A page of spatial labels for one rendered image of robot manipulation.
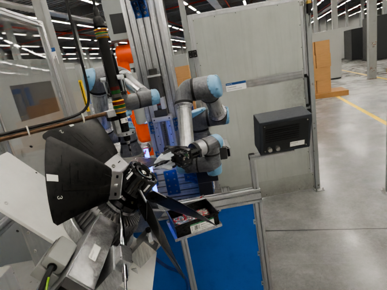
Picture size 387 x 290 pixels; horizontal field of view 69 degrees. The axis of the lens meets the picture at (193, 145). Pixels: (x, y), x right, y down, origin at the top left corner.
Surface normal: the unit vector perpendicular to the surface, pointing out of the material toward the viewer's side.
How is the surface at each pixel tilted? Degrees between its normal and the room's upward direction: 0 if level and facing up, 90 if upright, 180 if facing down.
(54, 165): 74
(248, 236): 90
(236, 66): 89
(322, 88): 90
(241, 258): 90
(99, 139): 41
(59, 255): 50
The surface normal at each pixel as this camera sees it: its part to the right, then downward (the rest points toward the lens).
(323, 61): -0.22, 0.30
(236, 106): 0.06, 0.27
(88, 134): 0.29, -0.65
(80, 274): 0.64, -0.75
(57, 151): 0.83, -0.39
